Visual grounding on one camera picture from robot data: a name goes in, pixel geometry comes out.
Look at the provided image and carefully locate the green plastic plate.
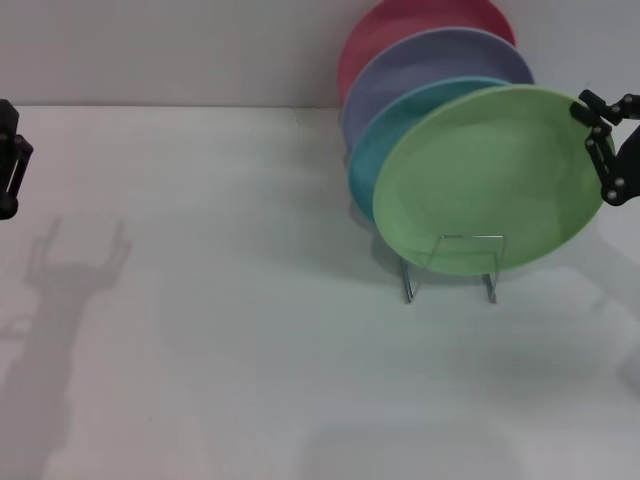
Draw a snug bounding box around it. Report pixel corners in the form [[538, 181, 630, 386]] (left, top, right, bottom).
[[372, 83, 615, 276]]

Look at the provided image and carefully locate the red plastic plate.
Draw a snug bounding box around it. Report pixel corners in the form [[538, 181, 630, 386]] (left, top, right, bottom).
[[337, 0, 516, 104]]

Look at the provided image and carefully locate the chrome wire plate rack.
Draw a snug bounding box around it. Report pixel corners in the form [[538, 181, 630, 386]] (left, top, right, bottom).
[[399, 233, 507, 305]]

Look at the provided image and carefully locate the teal blue plastic plate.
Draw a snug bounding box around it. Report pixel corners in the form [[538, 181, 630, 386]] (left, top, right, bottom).
[[348, 75, 511, 226]]

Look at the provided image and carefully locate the purple plastic plate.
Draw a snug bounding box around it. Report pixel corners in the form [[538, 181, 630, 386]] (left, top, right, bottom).
[[340, 28, 535, 151]]

